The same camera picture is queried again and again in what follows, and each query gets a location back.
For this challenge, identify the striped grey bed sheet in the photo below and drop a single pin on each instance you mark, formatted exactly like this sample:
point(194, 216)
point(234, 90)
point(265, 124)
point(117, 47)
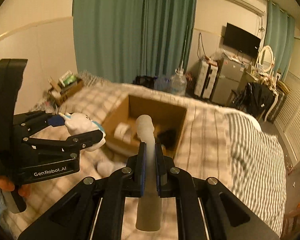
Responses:
point(258, 171)

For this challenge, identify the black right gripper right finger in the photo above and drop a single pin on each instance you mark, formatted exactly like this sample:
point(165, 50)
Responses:
point(196, 218)

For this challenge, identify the white curved tube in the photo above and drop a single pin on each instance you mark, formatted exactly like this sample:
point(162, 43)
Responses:
point(150, 204)

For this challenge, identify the clear water jug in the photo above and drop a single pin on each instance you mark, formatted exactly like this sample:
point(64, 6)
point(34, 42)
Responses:
point(178, 83)

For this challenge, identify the left human hand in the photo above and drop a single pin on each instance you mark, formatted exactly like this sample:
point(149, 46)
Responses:
point(7, 185)

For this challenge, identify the grey mini fridge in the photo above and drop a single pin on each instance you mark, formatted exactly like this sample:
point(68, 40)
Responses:
point(228, 77)

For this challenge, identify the white wardrobe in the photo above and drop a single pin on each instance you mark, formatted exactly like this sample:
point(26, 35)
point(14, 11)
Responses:
point(288, 119)

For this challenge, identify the white bear plush toy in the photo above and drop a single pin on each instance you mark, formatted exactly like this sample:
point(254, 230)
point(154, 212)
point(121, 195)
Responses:
point(78, 123)

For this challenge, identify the black wall television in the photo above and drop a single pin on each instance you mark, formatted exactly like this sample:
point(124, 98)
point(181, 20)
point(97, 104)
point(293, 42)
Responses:
point(241, 40)

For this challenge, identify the green window curtain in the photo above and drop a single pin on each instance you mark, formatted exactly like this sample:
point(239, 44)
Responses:
point(122, 39)

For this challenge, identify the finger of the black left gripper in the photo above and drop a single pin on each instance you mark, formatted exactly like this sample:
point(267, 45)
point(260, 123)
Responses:
point(37, 121)
point(72, 144)

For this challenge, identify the white oval vanity mirror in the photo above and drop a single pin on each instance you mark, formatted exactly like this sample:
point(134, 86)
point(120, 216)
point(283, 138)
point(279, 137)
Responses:
point(265, 60)

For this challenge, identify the green right curtain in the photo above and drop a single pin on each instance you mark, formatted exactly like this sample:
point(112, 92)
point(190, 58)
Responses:
point(280, 36)

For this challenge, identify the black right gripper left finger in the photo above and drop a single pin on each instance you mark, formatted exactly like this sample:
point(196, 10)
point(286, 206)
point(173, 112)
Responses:
point(128, 181)

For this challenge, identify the brown cardboard box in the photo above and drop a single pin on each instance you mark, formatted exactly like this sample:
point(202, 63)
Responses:
point(120, 125)

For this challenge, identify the bedside cardboard box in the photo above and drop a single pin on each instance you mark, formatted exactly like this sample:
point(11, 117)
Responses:
point(66, 86)

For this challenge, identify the black clothes on chair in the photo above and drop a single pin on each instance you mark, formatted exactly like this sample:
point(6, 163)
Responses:
point(255, 99)

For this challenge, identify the white suitcase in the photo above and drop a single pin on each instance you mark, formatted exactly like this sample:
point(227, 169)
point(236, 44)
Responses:
point(206, 79)

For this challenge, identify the plaid bed blanket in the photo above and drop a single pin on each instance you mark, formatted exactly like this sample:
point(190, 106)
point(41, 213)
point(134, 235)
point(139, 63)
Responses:
point(204, 149)

